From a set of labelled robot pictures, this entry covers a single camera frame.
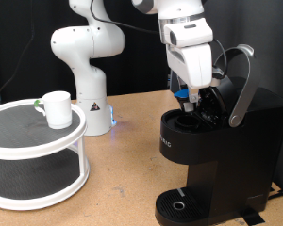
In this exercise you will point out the white two-tier turntable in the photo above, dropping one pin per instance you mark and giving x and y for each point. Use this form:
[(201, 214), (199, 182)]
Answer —
[(37, 150)]

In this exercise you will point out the dark grey partition panel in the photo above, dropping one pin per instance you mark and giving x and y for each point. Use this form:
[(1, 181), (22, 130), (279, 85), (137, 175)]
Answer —
[(267, 31)]

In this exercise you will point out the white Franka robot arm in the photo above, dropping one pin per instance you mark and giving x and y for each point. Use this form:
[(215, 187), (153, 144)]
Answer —
[(88, 78)]

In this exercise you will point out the black Keurig coffee machine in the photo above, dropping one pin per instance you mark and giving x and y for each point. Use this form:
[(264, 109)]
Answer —
[(236, 157)]

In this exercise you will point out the white mug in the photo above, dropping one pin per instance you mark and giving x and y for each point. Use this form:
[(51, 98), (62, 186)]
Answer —
[(58, 109)]

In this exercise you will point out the blue-lidded coffee pod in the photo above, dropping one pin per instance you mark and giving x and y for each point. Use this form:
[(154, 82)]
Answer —
[(181, 94)]

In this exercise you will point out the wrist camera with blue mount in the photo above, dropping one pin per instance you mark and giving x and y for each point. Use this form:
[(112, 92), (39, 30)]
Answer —
[(217, 77)]

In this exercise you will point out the black tape strip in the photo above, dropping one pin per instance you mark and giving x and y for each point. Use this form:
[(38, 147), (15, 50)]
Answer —
[(253, 217)]

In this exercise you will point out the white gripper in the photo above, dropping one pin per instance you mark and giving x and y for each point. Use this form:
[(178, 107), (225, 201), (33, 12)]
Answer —
[(191, 62)]

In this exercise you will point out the black grip liner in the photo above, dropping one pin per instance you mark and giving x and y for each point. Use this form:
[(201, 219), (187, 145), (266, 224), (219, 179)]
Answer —
[(31, 175), (9, 125)]

